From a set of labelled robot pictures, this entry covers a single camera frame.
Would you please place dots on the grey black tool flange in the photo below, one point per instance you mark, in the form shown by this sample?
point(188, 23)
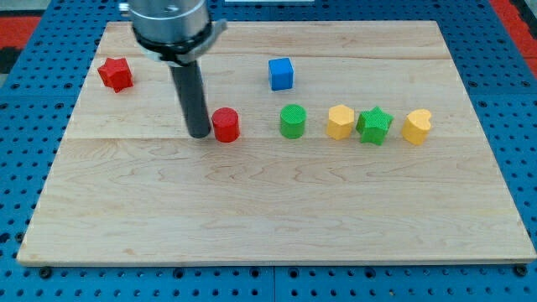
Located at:
point(179, 54)

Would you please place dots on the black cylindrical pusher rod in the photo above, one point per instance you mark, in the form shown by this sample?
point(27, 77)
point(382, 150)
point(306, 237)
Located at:
point(190, 91)

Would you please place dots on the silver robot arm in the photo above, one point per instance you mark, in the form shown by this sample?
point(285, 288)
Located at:
point(177, 33)

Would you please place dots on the blue cube block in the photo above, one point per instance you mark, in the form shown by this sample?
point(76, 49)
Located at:
point(281, 74)

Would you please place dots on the red cylinder block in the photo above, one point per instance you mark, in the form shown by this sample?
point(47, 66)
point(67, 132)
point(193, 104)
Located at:
point(225, 122)

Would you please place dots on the red star block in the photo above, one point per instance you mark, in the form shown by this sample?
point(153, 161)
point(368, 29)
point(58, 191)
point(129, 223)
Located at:
point(116, 74)

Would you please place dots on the green cylinder block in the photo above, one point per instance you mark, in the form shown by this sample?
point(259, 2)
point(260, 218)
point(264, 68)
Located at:
point(292, 121)

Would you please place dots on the yellow hexagon block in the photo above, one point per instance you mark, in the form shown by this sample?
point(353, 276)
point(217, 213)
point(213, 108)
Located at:
point(340, 122)

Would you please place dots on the wooden board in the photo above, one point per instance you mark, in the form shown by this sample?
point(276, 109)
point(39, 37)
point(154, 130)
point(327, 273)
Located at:
point(130, 187)

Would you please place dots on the green star block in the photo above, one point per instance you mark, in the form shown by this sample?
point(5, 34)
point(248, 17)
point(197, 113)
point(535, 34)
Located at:
point(373, 125)

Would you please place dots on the yellow heart block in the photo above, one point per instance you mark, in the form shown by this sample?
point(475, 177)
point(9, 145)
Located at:
point(417, 126)

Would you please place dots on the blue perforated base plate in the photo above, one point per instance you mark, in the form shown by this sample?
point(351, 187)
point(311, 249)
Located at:
point(40, 93)

